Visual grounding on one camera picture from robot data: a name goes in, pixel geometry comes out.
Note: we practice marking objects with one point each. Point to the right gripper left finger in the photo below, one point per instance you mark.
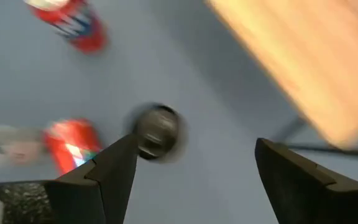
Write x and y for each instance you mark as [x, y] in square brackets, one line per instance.
[89, 199]

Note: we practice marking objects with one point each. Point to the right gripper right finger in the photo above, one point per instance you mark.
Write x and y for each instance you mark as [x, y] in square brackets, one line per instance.
[315, 199]

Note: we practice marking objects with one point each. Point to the white Celsius peach can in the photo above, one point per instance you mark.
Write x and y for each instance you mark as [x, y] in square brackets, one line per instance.
[8, 149]
[157, 130]

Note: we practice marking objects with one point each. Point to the red Fanta strawberry can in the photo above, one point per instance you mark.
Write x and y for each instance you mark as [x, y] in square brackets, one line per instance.
[79, 34]
[67, 140]

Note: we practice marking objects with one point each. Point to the blue-grey table mat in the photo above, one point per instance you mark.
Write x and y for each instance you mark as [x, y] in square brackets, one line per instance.
[166, 62]

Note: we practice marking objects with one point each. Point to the wooden shelf black metal frame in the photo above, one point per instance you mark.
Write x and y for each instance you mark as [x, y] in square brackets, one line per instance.
[306, 62]

